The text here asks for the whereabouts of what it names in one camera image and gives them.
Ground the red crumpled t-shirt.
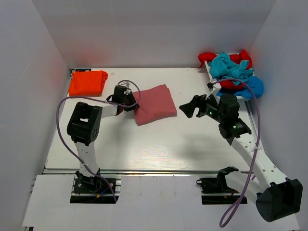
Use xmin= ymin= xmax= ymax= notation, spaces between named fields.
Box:
xmin=198 ymin=50 xmax=253 ymax=91

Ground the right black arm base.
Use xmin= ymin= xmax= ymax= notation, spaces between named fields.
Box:
xmin=196 ymin=167 xmax=240 ymax=205

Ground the white plastic bin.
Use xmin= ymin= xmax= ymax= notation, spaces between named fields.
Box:
xmin=201 ymin=60 xmax=250 ymax=103

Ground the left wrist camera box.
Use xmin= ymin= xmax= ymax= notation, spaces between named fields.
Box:
xmin=119 ymin=81 xmax=130 ymax=88

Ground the teal crumpled t-shirt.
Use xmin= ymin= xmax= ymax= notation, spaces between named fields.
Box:
xmin=208 ymin=52 xmax=254 ymax=85

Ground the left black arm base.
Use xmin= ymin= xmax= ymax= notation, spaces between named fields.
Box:
xmin=70 ymin=177 xmax=116 ymax=205

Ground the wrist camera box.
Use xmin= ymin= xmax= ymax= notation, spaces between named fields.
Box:
xmin=205 ymin=82 xmax=221 ymax=100
xmin=119 ymin=81 xmax=130 ymax=88

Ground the folded orange t-shirt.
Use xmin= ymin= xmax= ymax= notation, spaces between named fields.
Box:
xmin=68 ymin=71 xmax=108 ymax=97

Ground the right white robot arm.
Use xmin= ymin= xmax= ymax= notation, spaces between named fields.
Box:
xmin=180 ymin=93 xmax=303 ymax=222

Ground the blue crumpled t-shirt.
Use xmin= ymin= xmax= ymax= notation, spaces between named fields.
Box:
xmin=218 ymin=76 xmax=264 ymax=99

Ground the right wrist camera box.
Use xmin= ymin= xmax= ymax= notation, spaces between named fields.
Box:
xmin=205 ymin=82 xmax=221 ymax=100

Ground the pink t-shirt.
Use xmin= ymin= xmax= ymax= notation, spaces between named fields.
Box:
xmin=134 ymin=84 xmax=177 ymax=126

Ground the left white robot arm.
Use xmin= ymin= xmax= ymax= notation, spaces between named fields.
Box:
xmin=67 ymin=81 xmax=139 ymax=185

